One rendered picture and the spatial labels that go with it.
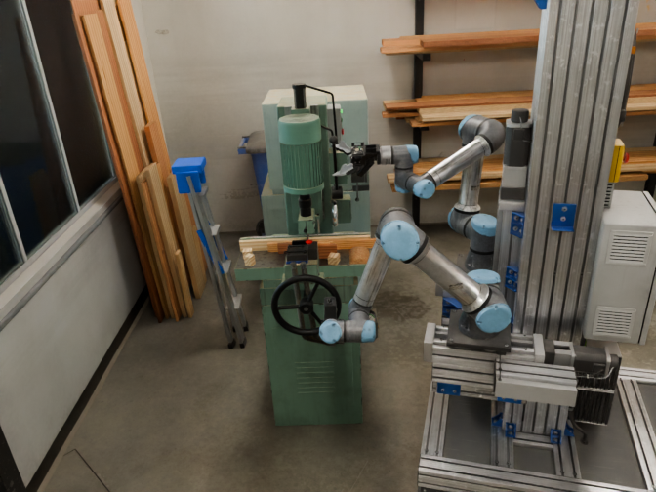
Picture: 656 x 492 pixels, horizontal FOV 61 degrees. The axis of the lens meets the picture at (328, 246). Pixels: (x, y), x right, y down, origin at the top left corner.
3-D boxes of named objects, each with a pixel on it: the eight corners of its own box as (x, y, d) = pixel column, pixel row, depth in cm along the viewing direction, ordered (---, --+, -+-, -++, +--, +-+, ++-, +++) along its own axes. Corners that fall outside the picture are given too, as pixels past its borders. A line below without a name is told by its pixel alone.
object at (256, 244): (240, 251, 258) (238, 241, 256) (241, 249, 260) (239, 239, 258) (370, 246, 256) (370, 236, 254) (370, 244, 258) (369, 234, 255)
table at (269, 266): (231, 292, 236) (229, 279, 234) (242, 259, 264) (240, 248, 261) (374, 287, 234) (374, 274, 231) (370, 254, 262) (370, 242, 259)
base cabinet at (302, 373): (273, 427, 281) (259, 306, 250) (284, 355, 333) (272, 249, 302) (363, 424, 279) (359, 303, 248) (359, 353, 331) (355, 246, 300)
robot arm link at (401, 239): (511, 297, 195) (395, 201, 181) (522, 321, 181) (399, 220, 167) (484, 318, 199) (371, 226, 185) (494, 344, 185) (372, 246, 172)
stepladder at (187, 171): (222, 352, 342) (168, 169, 291) (227, 328, 365) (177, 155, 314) (248, 348, 342) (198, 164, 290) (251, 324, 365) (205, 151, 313)
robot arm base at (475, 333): (500, 318, 212) (502, 296, 208) (500, 341, 199) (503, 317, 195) (459, 314, 216) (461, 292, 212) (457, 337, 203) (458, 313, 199)
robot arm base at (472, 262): (499, 259, 255) (501, 239, 251) (499, 275, 242) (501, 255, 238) (465, 257, 259) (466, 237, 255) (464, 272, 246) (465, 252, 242)
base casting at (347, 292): (260, 306, 250) (258, 288, 246) (273, 249, 302) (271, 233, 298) (359, 302, 249) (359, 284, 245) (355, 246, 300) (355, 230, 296)
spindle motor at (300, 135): (282, 197, 236) (275, 124, 222) (285, 183, 251) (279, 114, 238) (323, 195, 235) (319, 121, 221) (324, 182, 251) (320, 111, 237)
